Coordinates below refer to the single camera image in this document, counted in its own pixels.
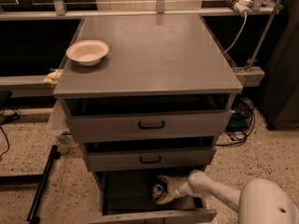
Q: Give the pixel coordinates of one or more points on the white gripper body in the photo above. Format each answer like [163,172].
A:
[174,187]

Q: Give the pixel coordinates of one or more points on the silver 7up can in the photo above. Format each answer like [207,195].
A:
[157,192]

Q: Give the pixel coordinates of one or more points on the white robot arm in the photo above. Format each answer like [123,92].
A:
[261,201]

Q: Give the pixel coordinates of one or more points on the bottom grey drawer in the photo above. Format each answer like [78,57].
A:
[126,199]

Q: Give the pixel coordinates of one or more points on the grey drawer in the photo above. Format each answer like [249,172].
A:
[148,159]
[126,199]
[108,128]

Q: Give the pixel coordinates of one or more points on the top grey drawer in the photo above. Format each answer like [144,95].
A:
[108,128]

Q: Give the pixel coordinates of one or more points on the middle grey drawer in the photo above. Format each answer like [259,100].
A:
[148,159]

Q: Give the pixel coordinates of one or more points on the grey drawer cabinet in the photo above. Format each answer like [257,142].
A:
[154,65]

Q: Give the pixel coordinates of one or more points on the black metal floor bar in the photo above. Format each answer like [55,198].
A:
[32,217]

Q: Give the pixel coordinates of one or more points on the clear plastic bag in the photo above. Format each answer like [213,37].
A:
[57,125]

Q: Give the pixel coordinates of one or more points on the dark cabinet at right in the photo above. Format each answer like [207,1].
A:
[278,94]

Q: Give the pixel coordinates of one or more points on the white paper bowl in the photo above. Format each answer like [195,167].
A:
[87,52]

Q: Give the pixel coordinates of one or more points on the yellow crumpled wrapper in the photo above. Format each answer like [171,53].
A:
[53,77]

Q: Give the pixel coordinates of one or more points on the white power strip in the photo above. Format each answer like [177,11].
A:
[239,6]

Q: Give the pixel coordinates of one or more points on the grey metal frame rail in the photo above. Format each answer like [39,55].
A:
[249,75]

